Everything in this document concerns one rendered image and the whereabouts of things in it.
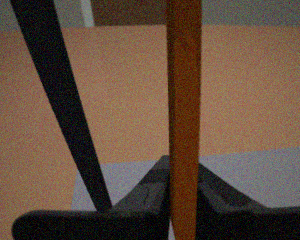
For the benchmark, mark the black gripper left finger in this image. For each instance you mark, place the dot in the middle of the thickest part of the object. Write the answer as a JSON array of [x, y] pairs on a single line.
[[143, 214]]

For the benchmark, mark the grey loop with orange handle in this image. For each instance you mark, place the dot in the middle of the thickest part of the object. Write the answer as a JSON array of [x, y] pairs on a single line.
[[184, 35]]

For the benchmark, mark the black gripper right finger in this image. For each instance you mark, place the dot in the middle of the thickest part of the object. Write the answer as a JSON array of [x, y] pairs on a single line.
[[224, 213]]

